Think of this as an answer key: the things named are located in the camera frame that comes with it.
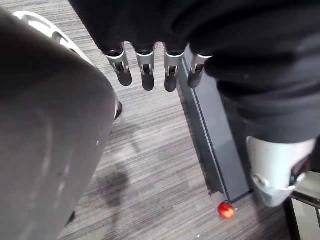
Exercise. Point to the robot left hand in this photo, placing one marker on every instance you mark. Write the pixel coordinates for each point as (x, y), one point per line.
(225, 30)

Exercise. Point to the dark grey shelf unit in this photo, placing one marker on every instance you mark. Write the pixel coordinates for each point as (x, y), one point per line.
(215, 130)

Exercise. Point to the small red ball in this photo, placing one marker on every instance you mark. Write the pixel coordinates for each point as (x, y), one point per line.
(226, 210)

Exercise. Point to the stainless steel table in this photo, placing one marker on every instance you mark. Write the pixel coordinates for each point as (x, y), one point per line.
(307, 198)

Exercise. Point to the robot left leg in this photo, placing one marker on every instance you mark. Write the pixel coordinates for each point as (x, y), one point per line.
(50, 125)

